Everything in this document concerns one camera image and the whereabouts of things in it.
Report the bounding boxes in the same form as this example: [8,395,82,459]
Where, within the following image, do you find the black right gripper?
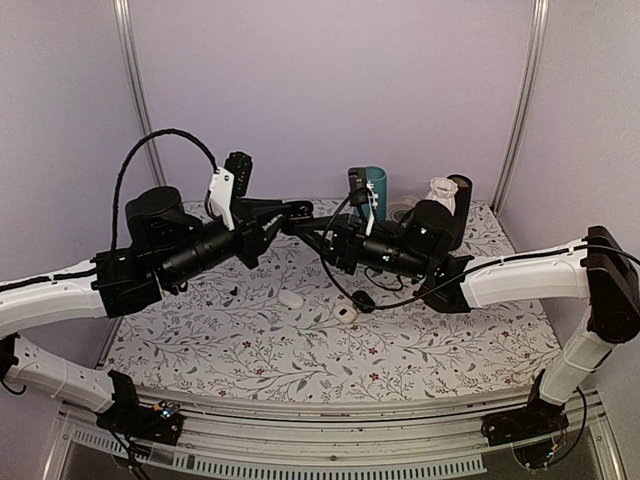
[296,211,431,280]

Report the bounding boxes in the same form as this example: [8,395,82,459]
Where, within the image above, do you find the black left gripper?
[159,200,294,289]

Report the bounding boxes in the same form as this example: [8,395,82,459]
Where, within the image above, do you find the black earbud charging case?
[284,200,314,221]

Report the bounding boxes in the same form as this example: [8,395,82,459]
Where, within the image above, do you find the white earbud charging case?
[278,290,304,310]

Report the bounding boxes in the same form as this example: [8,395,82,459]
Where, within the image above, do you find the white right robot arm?
[283,200,639,436]

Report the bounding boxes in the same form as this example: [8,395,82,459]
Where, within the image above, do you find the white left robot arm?
[1,186,295,434]

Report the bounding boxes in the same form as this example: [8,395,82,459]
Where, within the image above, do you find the cream case with black oval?
[333,305,358,324]

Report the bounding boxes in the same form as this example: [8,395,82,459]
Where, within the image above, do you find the clear tape roll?
[386,195,421,222]

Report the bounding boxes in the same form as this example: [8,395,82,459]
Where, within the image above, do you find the teal tall vase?
[348,166,387,220]

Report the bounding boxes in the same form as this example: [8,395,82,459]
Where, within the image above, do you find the floral patterned table mat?
[102,198,566,404]

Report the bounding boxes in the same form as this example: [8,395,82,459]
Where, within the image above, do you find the white ribbed vase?
[425,177,458,215]

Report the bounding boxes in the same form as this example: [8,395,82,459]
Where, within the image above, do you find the black cylinder vase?
[447,174,473,224]

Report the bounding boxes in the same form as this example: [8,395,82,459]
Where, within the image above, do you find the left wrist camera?
[204,151,253,231]

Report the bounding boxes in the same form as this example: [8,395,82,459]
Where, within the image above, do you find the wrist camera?
[358,185,381,236]
[204,151,253,231]

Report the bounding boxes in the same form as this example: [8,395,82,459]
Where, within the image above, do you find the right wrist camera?
[358,185,381,236]

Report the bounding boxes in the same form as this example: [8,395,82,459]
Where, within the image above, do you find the aluminium front rail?
[54,384,616,480]

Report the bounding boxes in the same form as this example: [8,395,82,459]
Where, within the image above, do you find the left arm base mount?
[96,370,184,446]

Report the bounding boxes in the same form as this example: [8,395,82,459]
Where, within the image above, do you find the aluminium frame post left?
[113,0,167,186]

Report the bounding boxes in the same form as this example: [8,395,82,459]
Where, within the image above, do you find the aluminium frame post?
[491,0,550,217]
[113,0,167,186]

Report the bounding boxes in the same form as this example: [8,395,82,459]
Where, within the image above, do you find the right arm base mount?
[481,370,569,446]

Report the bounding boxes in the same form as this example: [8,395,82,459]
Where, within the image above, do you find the aluminium frame post right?
[491,0,550,217]

